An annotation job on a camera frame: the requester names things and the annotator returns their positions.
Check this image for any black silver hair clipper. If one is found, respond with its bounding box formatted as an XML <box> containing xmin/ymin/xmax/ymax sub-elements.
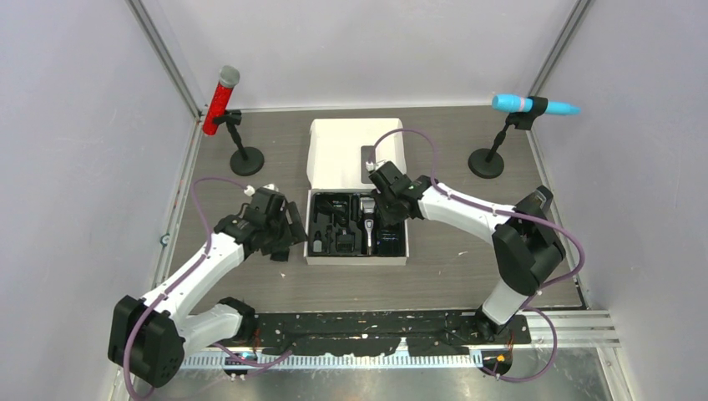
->
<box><xmin>360</xmin><ymin>196</ymin><xmax>377</xmax><ymax>256</ymax></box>

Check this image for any white hair clipper box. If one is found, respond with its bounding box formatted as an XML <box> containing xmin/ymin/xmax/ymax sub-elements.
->
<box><xmin>304</xmin><ymin>118</ymin><xmax>410</xmax><ymax>266</ymax></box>

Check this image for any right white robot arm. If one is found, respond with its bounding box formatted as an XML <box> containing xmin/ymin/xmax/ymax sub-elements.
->
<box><xmin>366</xmin><ymin>161</ymin><xmax>566</xmax><ymax>343</ymax></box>

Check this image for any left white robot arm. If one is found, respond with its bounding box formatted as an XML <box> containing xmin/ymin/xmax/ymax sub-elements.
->
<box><xmin>108</xmin><ymin>185</ymin><xmax>306</xmax><ymax>388</ymax></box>

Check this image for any black comb guard near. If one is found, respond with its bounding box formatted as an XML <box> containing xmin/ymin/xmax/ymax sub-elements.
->
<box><xmin>270</xmin><ymin>251</ymin><xmax>290</xmax><ymax>262</ymax></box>

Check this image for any left black microphone stand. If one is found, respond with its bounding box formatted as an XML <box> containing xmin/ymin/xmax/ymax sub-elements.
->
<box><xmin>212</xmin><ymin>110</ymin><xmax>265</xmax><ymax>176</ymax></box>

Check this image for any black microphone stand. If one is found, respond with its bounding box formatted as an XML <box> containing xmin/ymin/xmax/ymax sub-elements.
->
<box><xmin>212</xmin><ymin>110</ymin><xmax>265</xmax><ymax>176</ymax></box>
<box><xmin>468</xmin><ymin>110</ymin><xmax>542</xmax><ymax>179</ymax></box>

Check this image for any black comb guard in tray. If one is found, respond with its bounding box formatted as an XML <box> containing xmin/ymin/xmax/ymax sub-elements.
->
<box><xmin>336</xmin><ymin>233</ymin><xmax>357</xmax><ymax>255</ymax></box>

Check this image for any right black microphone stand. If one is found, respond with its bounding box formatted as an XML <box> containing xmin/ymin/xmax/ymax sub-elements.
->
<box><xmin>468</xmin><ymin>110</ymin><xmax>542</xmax><ymax>179</ymax></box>

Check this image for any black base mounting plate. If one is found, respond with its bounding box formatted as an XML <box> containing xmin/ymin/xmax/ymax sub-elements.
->
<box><xmin>219</xmin><ymin>310</ymin><xmax>531</xmax><ymax>357</ymax></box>

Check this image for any red glitter microphone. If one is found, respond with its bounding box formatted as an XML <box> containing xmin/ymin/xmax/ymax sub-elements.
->
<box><xmin>202</xmin><ymin>65</ymin><xmax>240</xmax><ymax>136</ymax></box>

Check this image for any blue microphone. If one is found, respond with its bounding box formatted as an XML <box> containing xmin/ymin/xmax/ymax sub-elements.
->
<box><xmin>491</xmin><ymin>94</ymin><xmax>581</xmax><ymax>116</ymax></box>

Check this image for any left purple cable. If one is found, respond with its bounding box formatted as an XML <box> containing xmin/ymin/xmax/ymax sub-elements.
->
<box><xmin>122</xmin><ymin>176</ymin><xmax>297</xmax><ymax>401</ymax></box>

